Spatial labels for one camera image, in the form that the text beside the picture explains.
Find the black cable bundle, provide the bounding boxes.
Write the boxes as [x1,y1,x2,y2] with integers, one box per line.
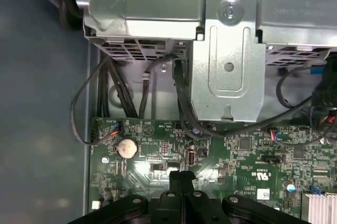
[96,56,140,119]

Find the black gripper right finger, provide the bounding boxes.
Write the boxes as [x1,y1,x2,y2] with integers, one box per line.
[181,170,310,224]

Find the green motherboard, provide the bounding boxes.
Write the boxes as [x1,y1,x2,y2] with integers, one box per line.
[89,116,337,224]

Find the silver coin battery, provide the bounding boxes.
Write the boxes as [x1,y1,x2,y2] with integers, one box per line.
[116,137,138,159]

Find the silver finned heatsink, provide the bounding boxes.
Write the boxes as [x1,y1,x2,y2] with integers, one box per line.
[301,191,337,222]

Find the square black chip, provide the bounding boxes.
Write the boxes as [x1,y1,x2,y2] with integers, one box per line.
[239,137,252,150]
[292,147,306,160]

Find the grey sleeved cable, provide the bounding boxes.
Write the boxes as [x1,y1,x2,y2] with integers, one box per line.
[140,57,171,119]

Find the grey metal PC case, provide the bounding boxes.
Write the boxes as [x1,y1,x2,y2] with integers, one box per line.
[0,0,337,224]

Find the long thin black wire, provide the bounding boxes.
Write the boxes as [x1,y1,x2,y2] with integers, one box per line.
[181,58,329,146]

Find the white label sticker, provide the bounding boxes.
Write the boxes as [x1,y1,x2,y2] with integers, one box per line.
[256,189,271,201]

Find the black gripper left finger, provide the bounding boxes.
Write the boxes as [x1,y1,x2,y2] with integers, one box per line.
[65,170,183,224]

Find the silver cage screw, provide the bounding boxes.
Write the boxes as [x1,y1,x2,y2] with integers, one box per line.
[219,0,247,25]

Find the thick flat black cable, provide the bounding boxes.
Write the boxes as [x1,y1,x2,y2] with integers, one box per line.
[172,53,213,141]

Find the connector with coloured wires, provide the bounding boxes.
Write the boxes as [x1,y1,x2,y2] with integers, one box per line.
[264,127,280,142]
[110,120,124,137]

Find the internal USB port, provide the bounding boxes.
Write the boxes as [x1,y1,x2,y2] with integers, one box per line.
[185,149,197,166]

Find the red and black connector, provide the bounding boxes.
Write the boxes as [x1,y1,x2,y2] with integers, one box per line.
[317,113,337,128]

